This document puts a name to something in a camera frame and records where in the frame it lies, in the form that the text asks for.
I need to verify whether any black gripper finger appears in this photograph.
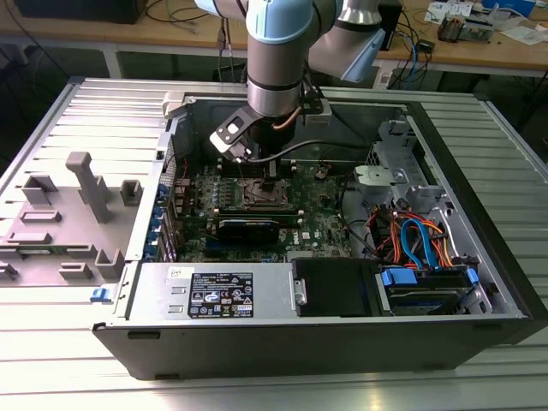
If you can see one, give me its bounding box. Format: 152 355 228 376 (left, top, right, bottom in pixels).
264 161 280 194

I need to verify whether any square silver CPU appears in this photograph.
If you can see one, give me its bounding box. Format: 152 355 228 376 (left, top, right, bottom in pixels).
252 183 282 202

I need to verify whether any metal socket cover frame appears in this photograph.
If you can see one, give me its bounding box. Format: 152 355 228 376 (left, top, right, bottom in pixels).
242 176 289 210

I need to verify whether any green RAM stick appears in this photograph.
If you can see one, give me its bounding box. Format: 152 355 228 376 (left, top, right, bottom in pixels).
213 205 300 217

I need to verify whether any green motherboard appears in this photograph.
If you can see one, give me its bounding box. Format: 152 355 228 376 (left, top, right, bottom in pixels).
170 160 365 263

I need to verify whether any black graphics card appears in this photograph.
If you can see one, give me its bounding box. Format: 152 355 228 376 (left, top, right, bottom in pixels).
217 217 280 246

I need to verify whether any silver metal drive cage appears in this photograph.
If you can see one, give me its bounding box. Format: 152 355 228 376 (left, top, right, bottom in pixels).
353 119 444 215

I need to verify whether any blue disk carrier with disk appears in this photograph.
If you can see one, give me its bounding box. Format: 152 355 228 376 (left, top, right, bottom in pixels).
375 265 480 317

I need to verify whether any black computer tower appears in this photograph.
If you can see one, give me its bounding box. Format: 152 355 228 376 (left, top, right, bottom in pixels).
378 0 404 52

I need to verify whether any silver power supply unit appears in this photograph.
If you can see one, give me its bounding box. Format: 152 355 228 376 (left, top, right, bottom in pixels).
126 261 307 321

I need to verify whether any black and silver PC case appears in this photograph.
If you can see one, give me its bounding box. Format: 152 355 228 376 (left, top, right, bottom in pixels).
92 87 548 382

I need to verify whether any copper coil heatsink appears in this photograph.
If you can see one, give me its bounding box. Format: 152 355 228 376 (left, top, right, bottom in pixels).
436 11 462 43

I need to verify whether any long wooden desk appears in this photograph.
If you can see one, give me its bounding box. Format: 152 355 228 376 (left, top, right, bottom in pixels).
0 0 548 72

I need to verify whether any grey plastic parts rack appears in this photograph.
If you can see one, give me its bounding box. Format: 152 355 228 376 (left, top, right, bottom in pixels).
0 152 145 288

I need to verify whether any printed leaflet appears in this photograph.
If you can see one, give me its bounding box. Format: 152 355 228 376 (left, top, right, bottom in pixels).
425 1 474 23

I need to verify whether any large black box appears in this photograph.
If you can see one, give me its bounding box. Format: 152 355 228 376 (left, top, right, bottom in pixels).
15 0 149 26

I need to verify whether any grey electronic device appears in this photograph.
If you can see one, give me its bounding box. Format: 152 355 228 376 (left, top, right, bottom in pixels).
461 12 500 44

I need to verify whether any white paper sheet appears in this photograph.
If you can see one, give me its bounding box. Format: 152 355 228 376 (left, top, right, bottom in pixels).
500 24 548 46

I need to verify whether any blue flat box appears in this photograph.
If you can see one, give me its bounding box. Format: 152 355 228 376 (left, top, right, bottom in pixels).
481 0 536 14

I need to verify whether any copper coloured cable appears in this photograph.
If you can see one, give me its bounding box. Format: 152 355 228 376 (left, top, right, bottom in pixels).
272 105 301 130

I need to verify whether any grey camera cable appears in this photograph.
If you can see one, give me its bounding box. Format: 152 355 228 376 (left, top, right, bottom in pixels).
242 139 370 163

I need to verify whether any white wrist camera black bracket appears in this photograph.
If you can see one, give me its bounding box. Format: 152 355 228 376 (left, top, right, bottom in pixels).
208 106 254 164

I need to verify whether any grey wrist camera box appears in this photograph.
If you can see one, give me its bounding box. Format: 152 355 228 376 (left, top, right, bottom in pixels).
303 98 334 126

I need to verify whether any red orange power wire bundle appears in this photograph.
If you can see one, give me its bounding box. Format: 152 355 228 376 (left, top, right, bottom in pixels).
367 205 406 262

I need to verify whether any blue data wire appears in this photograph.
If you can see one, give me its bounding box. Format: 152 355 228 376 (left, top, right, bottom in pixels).
400 217 442 271

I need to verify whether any orange data wire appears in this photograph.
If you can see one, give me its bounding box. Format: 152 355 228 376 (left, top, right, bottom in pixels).
421 216 456 269

